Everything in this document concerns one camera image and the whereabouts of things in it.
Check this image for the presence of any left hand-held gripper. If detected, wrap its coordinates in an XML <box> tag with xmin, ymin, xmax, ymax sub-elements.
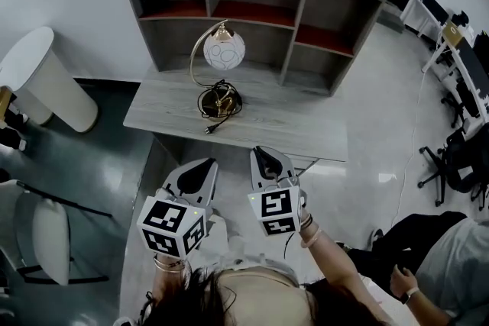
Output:
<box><xmin>136</xmin><ymin>158</ymin><xmax>220</xmax><ymax>259</ymax></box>

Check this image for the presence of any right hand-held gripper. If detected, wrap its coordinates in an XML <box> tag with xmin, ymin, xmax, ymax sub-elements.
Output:
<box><xmin>247</xmin><ymin>145</ymin><xmax>308</xmax><ymax>238</ymax></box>

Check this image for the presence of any gold lamp with white globe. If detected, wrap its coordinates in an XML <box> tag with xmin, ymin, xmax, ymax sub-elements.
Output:
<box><xmin>189</xmin><ymin>19</ymin><xmax>247</xmax><ymax>136</ymax></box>

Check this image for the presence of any person's left forearm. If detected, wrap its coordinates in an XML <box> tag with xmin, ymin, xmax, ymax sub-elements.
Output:
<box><xmin>151</xmin><ymin>254</ymin><xmax>193</xmax><ymax>299</ymax></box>

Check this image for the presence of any person's right forearm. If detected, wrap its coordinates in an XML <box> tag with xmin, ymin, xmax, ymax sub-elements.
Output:
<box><xmin>300</xmin><ymin>212</ymin><xmax>387</xmax><ymax>321</ymax></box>

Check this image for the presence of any grey wooden table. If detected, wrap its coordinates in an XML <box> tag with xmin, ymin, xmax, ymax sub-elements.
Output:
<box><xmin>122</xmin><ymin>64</ymin><xmax>348</xmax><ymax>179</ymax></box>

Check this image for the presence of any gold bangle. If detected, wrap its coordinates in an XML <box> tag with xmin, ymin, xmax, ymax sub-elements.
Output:
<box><xmin>153</xmin><ymin>255</ymin><xmax>187</xmax><ymax>273</ymax></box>

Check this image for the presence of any person's beige top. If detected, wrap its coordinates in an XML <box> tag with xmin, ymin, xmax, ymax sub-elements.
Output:
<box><xmin>212</xmin><ymin>266</ymin><xmax>320</xmax><ymax>326</ymax></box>

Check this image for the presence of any grey wooden shelf unit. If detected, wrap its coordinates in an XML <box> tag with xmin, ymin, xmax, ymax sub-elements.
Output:
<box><xmin>118</xmin><ymin>0</ymin><xmax>392</xmax><ymax>98</ymax></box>

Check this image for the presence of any white cylindrical bin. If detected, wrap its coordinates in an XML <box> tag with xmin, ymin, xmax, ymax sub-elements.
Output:
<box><xmin>0</xmin><ymin>26</ymin><xmax>100</xmax><ymax>134</ymax></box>

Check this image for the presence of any black office chair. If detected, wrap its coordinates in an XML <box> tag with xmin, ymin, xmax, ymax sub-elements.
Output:
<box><xmin>417</xmin><ymin>128</ymin><xmax>489</xmax><ymax>211</ymax></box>
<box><xmin>440</xmin><ymin>79</ymin><xmax>481</xmax><ymax>128</ymax></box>

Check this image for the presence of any white office desk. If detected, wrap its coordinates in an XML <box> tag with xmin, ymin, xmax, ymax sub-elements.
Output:
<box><xmin>400</xmin><ymin>0</ymin><xmax>489</xmax><ymax>139</ymax></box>

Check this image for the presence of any tan box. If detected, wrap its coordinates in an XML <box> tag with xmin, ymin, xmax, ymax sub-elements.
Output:
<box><xmin>444</xmin><ymin>21</ymin><xmax>465</xmax><ymax>47</ymax></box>

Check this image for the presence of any black monitor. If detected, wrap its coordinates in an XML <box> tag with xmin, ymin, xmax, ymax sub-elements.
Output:
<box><xmin>419</xmin><ymin>0</ymin><xmax>451</xmax><ymax>24</ymax></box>

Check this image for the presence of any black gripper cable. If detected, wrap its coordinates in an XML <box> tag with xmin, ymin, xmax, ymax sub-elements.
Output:
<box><xmin>283</xmin><ymin>230</ymin><xmax>298</xmax><ymax>261</ymax></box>

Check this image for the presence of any pink bracelet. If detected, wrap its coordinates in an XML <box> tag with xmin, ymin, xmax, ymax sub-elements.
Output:
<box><xmin>300</xmin><ymin>228</ymin><xmax>325</xmax><ymax>250</ymax></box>

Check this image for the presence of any white chair with black frame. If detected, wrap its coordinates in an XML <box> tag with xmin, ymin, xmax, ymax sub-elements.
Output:
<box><xmin>0</xmin><ymin>178</ymin><xmax>114</xmax><ymax>286</ymax></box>

